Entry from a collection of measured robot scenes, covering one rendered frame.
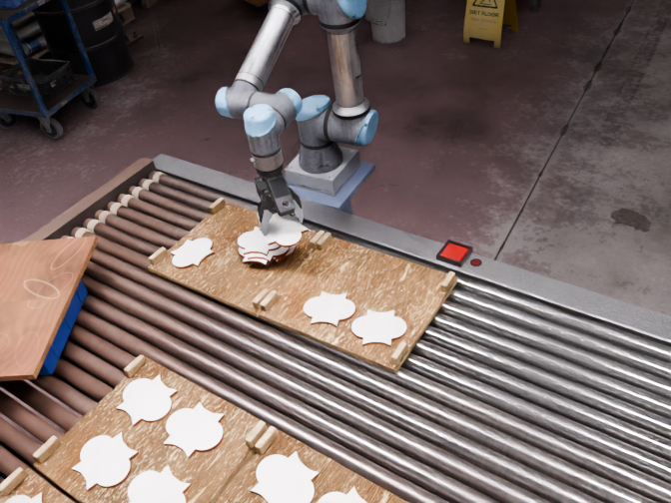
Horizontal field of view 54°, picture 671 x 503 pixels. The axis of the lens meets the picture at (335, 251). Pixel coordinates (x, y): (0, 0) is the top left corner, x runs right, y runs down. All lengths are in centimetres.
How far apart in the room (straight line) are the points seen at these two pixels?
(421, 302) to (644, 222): 201
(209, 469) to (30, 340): 57
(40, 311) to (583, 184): 280
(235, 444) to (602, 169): 285
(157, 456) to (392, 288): 71
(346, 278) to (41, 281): 82
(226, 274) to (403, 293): 51
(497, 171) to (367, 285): 215
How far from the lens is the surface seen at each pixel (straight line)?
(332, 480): 143
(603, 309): 177
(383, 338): 163
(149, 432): 160
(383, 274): 180
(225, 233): 204
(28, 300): 190
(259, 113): 160
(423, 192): 366
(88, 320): 195
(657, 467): 152
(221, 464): 150
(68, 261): 197
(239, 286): 185
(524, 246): 332
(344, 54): 195
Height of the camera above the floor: 217
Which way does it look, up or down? 41 degrees down
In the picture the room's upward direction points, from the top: 9 degrees counter-clockwise
